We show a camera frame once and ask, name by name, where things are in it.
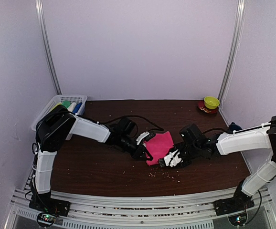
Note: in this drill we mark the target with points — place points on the pink towel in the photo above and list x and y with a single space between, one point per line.
158 147

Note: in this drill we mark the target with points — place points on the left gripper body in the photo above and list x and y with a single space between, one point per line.
136 152

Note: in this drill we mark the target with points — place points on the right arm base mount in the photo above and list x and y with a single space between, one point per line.
232 205

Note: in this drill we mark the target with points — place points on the circuit board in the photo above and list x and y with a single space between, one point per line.
45 220
238 220

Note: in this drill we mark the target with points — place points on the left aluminium frame post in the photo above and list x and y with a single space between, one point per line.
45 39

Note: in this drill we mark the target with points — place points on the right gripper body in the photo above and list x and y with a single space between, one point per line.
173 151

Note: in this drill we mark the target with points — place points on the cream rolled towel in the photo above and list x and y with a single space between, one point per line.
71 107

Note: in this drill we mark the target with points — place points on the dark red plate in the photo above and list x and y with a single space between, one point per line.
201 105

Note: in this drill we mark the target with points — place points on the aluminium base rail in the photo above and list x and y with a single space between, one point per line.
192 211

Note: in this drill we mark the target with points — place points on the blue rolled towel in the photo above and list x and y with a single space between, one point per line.
77 107

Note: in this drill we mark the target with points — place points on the dark blue cup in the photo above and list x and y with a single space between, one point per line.
234 127

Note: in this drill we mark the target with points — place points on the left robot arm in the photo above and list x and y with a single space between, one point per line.
54 128

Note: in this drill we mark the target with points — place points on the right aluminium frame post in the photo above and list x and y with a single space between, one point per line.
238 25

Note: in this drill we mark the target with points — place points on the white plastic basket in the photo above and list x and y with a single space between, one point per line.
73 98

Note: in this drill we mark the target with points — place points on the right circuit board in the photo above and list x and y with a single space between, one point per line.
238 220

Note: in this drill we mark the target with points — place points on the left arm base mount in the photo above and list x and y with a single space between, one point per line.
53 206

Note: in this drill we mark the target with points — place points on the lime green bowl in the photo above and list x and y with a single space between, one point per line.
211 102

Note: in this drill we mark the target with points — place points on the aluminium frame post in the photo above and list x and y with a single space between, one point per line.
238 25
45 39

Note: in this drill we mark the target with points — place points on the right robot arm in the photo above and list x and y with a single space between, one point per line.
257 139

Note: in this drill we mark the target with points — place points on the left circuit board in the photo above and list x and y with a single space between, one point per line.
45 220

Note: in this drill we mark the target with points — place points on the green rolled towel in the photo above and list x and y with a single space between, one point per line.
66 104

